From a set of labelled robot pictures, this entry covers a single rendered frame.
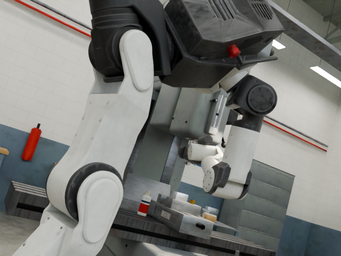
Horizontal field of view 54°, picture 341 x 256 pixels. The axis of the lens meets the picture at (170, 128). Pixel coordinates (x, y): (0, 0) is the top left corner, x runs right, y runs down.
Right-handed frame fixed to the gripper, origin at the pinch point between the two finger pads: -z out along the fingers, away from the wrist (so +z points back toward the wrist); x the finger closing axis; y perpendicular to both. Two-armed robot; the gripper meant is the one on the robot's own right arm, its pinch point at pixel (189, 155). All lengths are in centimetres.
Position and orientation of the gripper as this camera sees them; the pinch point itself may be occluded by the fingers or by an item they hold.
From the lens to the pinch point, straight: 153.9
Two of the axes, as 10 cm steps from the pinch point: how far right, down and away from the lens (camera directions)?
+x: -9.3, -3.1, -1.6
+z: 2.1, -1.2, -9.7
